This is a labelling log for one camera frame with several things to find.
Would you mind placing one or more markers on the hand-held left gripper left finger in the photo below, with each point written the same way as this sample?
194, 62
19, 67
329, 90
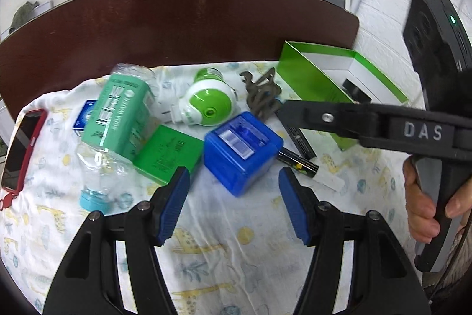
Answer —
173, 204

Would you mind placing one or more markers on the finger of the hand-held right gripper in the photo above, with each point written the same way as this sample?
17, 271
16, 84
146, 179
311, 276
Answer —
346, 123

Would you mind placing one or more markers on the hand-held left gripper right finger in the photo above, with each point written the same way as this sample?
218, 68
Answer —
295, 211

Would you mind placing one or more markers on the blue cube box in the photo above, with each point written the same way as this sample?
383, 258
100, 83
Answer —
236, 167

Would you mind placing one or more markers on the green white plug-in device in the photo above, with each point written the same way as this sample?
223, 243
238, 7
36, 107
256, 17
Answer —
206, 104

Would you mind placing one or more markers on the person's right hand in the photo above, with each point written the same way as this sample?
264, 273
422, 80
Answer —
418, 211

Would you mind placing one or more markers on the black round device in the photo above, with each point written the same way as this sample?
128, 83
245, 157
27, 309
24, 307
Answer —
354, 90

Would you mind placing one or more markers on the black marker with white cap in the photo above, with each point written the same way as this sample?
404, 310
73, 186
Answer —
298, 162

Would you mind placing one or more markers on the flat green box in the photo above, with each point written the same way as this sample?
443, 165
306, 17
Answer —
166, 152

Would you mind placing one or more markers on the green white cardboard box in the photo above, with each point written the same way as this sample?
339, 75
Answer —
306, 75

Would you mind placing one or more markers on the giraffe printed cloth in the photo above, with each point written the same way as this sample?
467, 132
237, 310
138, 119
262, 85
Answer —
228, 245

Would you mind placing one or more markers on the grey hair claw clip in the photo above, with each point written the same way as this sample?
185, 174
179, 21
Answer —
263, 93

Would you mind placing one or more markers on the clear bottle with green label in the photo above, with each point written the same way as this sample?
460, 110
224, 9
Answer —
114, 115

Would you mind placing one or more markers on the small blue box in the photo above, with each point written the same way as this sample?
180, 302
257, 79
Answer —
83, 117

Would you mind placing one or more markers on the phone in red case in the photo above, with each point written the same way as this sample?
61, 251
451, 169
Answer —
22, 149

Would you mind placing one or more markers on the olive green cap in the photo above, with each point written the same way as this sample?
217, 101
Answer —
24, 16

